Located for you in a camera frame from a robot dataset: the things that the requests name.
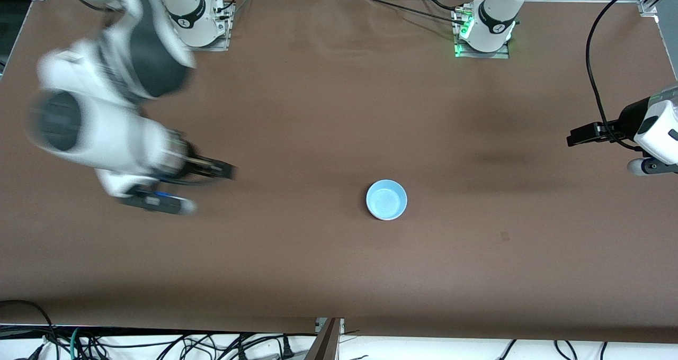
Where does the blue bowl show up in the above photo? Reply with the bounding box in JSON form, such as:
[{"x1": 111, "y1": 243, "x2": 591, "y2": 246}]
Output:
[{"x1": 366, "y1": 179, "x2": 408, "y2": 221}]

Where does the brown table cloth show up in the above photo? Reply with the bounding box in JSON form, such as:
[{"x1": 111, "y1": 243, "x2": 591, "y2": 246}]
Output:
[{"x1": 0, "y1": 0, "x2": 678, "y2": 344}]

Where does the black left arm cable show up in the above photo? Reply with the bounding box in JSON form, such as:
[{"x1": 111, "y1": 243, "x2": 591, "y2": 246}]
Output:
[{"x1": 584, "y1": 0, "x2": 667, "y2": 152}]

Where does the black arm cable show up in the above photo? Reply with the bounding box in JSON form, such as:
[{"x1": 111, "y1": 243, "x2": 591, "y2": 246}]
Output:
[
  {"x1": 72, "y1": 0, "x2": 128, "y2": 14},
  {"x1": 584, "y1": 0, "x2": 667, "y2": 152}
]

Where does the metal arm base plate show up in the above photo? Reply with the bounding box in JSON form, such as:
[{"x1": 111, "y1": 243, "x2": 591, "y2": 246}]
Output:
[
  {"x1": 174, "y1": 3, "x2": 234, "y2": 52},
  {"x1": 453, "y1": 5, "x2": 510, "y2": 60}
]

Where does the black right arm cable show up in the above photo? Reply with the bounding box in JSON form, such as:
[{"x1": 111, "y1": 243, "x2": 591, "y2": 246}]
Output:
[{"x1": 72, "y1": 0, "x2": 128, "y2": 14}]

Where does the aluminium frame post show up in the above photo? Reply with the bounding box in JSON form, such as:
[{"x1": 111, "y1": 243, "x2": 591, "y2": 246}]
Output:
[{"x1": 306, "y1": 318, "x2": 345, "y2": 360}]

